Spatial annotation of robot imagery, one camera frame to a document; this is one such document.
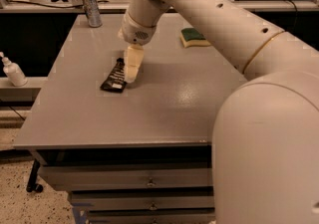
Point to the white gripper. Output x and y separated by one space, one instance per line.
136 33

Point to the black rxbar chocolate wrapper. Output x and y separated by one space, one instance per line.
115 81

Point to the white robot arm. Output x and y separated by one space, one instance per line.
265 140

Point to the green and yellow sponge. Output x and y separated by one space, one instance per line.
190 37

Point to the silver metal can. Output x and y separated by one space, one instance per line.
91 9

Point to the grey top drawer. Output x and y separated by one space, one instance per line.
131 176

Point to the grey drawer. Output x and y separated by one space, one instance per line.
173 216
131 176
152 200

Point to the white pump bottle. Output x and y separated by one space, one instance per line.
13 72

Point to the grey middle drawer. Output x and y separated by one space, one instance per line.
152 200

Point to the grey bottom drawer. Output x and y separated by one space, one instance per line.
173 216

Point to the black caster leg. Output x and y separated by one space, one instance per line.
32 184

